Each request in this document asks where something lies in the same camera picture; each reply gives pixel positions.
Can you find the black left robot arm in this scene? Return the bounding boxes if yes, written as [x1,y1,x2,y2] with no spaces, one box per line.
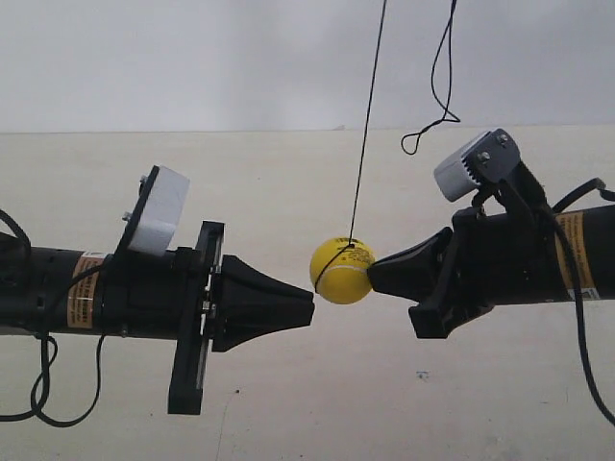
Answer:
[1,221,314,415]

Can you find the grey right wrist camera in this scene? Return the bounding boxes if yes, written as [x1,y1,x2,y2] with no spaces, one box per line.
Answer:
[433,128,548,216]

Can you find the black right camera cable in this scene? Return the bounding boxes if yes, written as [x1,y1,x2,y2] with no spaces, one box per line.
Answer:
[499,178,615,429]

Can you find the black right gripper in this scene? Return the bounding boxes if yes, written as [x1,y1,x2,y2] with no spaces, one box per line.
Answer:
[368,210,562,339]

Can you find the black left camera cable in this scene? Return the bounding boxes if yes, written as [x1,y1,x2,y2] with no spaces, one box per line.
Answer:
[0,208,111,427]

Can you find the black hanging string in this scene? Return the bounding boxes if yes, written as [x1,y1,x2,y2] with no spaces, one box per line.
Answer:
[349,0,461,241]

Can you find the yellow tennis ball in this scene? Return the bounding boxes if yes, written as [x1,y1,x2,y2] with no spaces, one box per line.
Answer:
[309,237,376,304]

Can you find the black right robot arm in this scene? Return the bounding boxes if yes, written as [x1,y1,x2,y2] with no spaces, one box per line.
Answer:
[368,206,614,339]

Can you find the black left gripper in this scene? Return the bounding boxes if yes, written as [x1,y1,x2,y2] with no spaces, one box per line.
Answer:
[98,221,313,416]

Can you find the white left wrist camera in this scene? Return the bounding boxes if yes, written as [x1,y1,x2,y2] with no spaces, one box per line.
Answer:
[114,165,190,257]

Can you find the black camera cable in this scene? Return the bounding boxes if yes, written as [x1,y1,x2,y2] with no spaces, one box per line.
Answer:
[0,208,111,427]
[499,178,615,429]

